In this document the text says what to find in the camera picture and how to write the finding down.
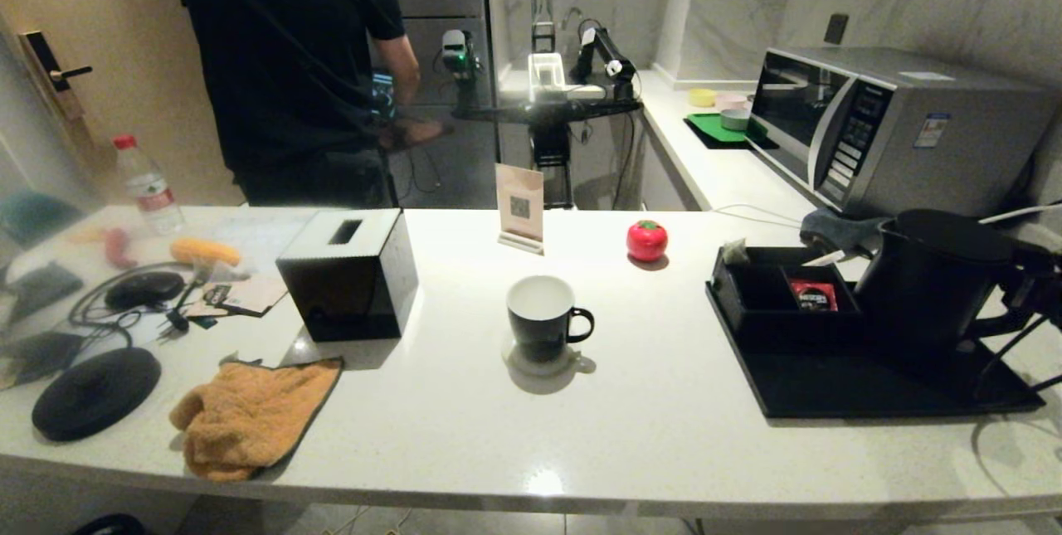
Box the black electric kettle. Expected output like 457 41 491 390
855 209 1038 357

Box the silver microwave oven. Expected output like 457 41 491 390
747 46 1060 219

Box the black serving tray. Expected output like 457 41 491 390
705 282 1045 419

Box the dark grey cloth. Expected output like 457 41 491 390
799 208 889 260

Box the red Nescafe coffee sachet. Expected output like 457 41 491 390
788 279 839 313

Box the black compartment box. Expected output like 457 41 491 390
711 246 864 352

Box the green tray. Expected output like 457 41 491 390
684 112 770 151

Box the red tomato-shaped timer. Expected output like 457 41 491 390
626 220 669 262

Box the black mug white inside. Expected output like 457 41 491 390
506 275 596 363

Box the black rig stand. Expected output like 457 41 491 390
452 98 644 211

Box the white round coaster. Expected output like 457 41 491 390
501 334 582 377

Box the QR code sign stand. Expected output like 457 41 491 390
495 163 546 256

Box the white rig box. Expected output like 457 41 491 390
528 53 567 103

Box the black tissue box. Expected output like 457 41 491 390
275 209 420 343

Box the person in black shirt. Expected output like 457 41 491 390
168 0 421 208

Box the orange towel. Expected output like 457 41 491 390
169 357 345 483

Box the yellow toy corn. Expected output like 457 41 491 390
170 238 242 267

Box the black oval mouse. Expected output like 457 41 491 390
105 271 186 313

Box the red-capped water bottle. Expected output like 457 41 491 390
113 134 187 236

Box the red chili pepper toy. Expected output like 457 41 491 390
105 228 141 270

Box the black round kettle base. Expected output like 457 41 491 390
32 347 163 443

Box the black rounded floor object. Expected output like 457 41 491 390
73 514 146 535

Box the black pouch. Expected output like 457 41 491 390
0 262 85 321

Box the teal rounded object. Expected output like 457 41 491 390
0 191 84 249

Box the thick white power cable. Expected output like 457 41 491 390
979 202 1062 226

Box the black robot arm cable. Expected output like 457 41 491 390
975 311 1062 403

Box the thin white cable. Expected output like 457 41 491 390
713 204 818 228

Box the grey upright rig post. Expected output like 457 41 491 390
528 0 555 55

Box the black cable with plug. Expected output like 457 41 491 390
68 263 200 337

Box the black door lock handle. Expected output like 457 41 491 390
20 31 94 121

